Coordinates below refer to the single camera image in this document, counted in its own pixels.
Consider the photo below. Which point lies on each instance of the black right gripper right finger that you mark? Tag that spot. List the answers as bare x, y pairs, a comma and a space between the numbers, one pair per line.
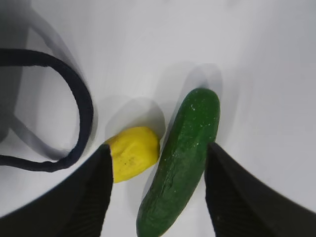
240, 205

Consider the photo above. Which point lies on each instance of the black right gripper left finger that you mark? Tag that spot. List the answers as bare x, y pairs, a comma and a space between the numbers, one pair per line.
74, 208

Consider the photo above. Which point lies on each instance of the green cucumber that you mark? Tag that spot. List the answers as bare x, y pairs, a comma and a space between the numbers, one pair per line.
181, 164

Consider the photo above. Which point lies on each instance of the yellow lemon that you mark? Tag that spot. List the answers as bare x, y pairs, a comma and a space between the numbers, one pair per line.
133, 151

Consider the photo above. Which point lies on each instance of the dark navy lunch bag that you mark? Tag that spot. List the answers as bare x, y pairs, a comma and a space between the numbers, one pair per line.
16, 18

